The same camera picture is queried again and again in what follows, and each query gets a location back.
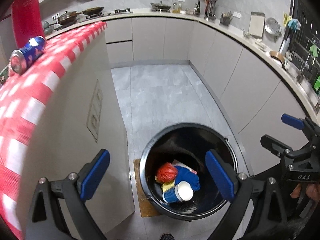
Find grey kitchen island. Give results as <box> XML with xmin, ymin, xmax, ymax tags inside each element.
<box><xmin>25</xmin><ymin>32</ymin><xmax>135</xmax><ymax>240</ymax></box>

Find beige lower cabinets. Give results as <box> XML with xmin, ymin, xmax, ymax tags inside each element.
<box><xmin>105</xmin><ymin>16</ymin><xmax>320</xmax><ymax>178</ymax></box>

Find yellow wrapper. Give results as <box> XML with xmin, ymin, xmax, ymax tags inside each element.
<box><xmin>154</xmin><ymin>176</ymin><xmax>177</xmax><ymax>193</ymax></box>

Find black wok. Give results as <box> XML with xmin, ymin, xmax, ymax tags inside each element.
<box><xmin>82</xmin><ymin>6</ymin><xmax>105</xmax><ymax>16</ymax></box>

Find grey socket panel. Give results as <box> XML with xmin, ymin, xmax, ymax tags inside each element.
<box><xmin>86</xmin><ymin>79</ymin><xmax>103</xmax><ymax>144</ymax></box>

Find red checkered tablecloth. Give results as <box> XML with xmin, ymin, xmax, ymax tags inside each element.
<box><xmin>0</xmin><ymin>21</ymin><xmax>108</xmax><ymax>240</ymax></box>

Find black window grille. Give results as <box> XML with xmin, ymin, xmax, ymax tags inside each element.
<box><xmin>290</xmin><ymin>0</ymin><xmax>320</xmax><ymax>93</ymax></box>

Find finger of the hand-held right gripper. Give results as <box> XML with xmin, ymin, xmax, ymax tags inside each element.
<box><xmin>281</xmin><ymin>114</ymin><xmax>320</xmax><ymax>146</ymax></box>
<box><xmin>260</xmin><ymin>134</ymin><xmax>297</xmax><ymax>163</ymax></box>

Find blue rubber glove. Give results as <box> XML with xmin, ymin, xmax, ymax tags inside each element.
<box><xmin>287</xmin><ymin>19</ymin><xmax>302</xmax><ymax>33</ymax></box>

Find white cutting board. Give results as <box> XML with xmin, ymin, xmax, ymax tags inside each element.
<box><xmin>248</xmin><ymin>12</ymin><xmax>265</xmax><ymax>37</ymax></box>

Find pan with glass lid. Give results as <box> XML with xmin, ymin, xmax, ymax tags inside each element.
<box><xmin>150</xmin><ymin>1</ymin><xmax>172</xmax><ymax>12</ymax></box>

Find round metal steamer plate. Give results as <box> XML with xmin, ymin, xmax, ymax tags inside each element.
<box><xmin>265</xmin><ymin>17</ymin><xmax>282</xmax><ymax>34</ymax></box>

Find person's right hand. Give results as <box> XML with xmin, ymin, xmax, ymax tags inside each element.
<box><xmin>290</xmin><ymin>182</ymin><xmax>320</xmax><ymax>207</ymax></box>

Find black bucket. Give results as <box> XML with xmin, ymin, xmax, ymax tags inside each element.
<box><xmin>139</xmin><ymin>122</ymin><xmax>237</xmax><ymax>222</ymax></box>

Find wooden stool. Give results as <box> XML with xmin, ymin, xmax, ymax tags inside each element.
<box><xmin>133</xmin><ymin>159</ymin><xmax>163</xmax><ymax>218</ymax></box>

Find red plastic bag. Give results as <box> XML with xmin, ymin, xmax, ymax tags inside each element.
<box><xmin>156</xmin><ymin>162</ymin><xmax>178</xmax><ymax>183</ymax></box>

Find metal faucet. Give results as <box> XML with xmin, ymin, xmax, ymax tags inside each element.
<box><xmin>296</xmin><ymin>62</ymin><xmax>307</xmax><ymax>82</ymax></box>

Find green white milk carton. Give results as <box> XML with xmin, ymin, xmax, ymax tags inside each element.
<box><xmin>0</xmin><ymin>64</ymin><xmax>10</xmax><ymax>85</ymax></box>

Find black gas stove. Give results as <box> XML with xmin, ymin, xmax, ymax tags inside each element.
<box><xmin>85</xmin><ymin>9</ymin><xmax>133</xmax><ymax>20</ymax></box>

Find blue paper cup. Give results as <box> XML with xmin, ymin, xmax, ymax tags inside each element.
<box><xmin>162</xmin><ymin>181</ymin><xmax>194</xmax><ymax>204</ymax></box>

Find blue cloth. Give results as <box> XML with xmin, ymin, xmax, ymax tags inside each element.
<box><xmin>174</xmin><ymin>165</ymin><xmax>202</xmax><ymax>190</ymax></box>

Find steel kitchen sink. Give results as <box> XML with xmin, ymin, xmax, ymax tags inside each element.
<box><xmin>280</xmin><ymin>55</ymin><xmax>320</xmax><ymax>98</ymax></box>

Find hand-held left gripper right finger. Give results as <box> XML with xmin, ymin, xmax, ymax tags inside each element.
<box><xmin>205</xmin><ymin>149</ymin><xmax>289</xmax><ymax>240</ymax></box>

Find red thermos flask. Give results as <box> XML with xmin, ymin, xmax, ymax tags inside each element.
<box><xmin>10</xmin><ymin>0</ymin><xmax>45</xmax><ymax>48</ymax></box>

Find dark pot with lid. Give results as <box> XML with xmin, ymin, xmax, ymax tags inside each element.
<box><xmin>55</xmin><ymin>10</ymin><xmax>83</xmax><ymax>25</ymax></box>

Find white bottle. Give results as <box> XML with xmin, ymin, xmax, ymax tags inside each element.
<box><xmin>280</xmin><ymin>37</ymin><xmax>290</xmax><ymax>53</ymax></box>

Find blue drink can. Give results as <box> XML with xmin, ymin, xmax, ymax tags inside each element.
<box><xmin>10</xmin><ymin>35</ymin><xmax>47</xmax><ymax>75</ymax></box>

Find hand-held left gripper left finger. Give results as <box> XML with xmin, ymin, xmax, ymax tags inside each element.
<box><xmin>25</xmin><ymin>149</ymin><xmax>111</xmax><ymax>240</ymax></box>

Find dark utensil holder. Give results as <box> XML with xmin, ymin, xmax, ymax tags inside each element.
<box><xmin>220</xmin><ymin>11</ymin><xmax>234</xmax><ymax>26</ymax></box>

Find black induction cooker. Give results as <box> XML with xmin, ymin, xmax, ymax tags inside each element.
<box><xmin>54</xmin><ymin>21</ymin><xmax>80</xmax><ymax>32</ymax></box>

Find green cloth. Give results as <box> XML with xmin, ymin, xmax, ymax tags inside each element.
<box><xmin>309</xmin><ymin>44</ymin><xmax>320</xmax><ymax>58</ymax></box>

